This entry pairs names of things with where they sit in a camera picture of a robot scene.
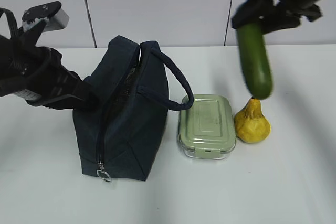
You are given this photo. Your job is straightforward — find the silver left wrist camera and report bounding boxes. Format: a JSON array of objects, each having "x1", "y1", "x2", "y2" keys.
[{"x1": 22, "y1": 1, "x2": 69, "y2": 32}]

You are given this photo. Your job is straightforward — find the dark blue lunch bag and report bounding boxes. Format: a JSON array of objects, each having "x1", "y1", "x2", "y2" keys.
[{"x1": 72, "y1": 36, "x2": 194, "y2": 182}]

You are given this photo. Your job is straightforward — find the silver zipper pull ring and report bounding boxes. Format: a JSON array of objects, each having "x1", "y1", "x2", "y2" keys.
[{"x1": 96, "y1": 161, "x2": 113, "y2": 183}]

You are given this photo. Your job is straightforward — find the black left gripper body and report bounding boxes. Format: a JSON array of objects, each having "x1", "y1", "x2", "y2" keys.
[{"x1": 1, "y1": 22, "x2": 63, "y2": 101}]

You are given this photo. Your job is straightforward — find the green lid glass container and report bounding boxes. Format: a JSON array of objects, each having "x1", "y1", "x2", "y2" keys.
[{"x1": 177, "y1": 94, "x2": 236, "y2": 160}]

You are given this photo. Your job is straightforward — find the yellow pear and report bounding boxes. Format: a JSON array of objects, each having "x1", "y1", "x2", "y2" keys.
[{"x1": 234, "y1": 98, "x2": 271, "y2": 144}]

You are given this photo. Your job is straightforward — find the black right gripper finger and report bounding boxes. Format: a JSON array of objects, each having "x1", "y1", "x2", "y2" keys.
[
  {"x1": 261, "y1": 10, "x2": 301, "y2": 35},
  {"x1": 231, "y1": 0, "x2": 278, "y2": 29}
]

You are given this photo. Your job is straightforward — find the green cucumber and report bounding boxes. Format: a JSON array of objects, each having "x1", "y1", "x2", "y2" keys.
[{"x1": 236, "y1": 23, "x2": 273, "y2": 100}]

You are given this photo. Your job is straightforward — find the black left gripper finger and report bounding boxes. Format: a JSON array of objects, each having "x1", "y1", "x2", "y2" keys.
[{"x1": 39, "y1": 70, "x2": 99, "y2": 111}]

